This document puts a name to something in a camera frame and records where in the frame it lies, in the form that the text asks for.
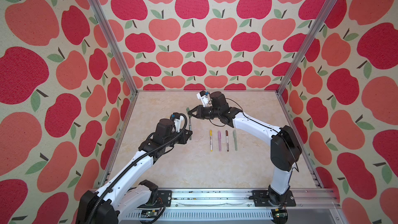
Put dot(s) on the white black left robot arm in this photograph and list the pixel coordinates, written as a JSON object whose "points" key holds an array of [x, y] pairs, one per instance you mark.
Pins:
{"points": [[111, 203]]}

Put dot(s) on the white pen brown end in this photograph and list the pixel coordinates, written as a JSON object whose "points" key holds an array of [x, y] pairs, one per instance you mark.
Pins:
{"points": [[227, 140]]}

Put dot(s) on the aluminium left rear corner post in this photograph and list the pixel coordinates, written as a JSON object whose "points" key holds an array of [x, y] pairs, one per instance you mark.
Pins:
{"points": [[113, 44]]}

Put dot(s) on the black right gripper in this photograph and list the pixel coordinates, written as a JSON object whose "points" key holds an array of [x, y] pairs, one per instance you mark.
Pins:
{"points": [[198, 112]]}

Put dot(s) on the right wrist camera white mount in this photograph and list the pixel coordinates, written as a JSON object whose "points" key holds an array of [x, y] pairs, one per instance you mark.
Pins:
{"points": [[204, 97]]}

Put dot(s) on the aluminium right rear corner post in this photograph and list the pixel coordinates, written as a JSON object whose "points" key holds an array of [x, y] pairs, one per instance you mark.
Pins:
{"points": [[311, 35]]}

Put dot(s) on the aluminium front rail base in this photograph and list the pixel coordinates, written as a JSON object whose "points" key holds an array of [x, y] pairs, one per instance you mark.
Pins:
{"points": [[242, 206]]}

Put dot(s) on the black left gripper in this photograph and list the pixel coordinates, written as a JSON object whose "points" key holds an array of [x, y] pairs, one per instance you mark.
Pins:
{"points": [[183, 139]]}

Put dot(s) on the aluminium corner post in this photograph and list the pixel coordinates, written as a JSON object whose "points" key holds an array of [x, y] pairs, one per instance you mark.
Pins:
{"points": [[311, 35], [113, 44]]}

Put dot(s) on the dark green pen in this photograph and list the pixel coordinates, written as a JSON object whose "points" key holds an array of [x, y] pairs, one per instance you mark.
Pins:
{"points": [[190, 127]]}

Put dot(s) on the light green pen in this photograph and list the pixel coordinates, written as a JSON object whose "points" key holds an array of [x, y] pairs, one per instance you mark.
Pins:
{"points": [[235, 140]]}

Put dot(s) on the white pen yellow end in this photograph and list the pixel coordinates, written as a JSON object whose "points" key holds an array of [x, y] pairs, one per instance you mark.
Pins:
{"points": [[210, 140]]}

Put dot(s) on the pink pen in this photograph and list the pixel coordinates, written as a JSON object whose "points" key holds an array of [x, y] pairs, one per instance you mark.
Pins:
{"points": [[219, 141]]}

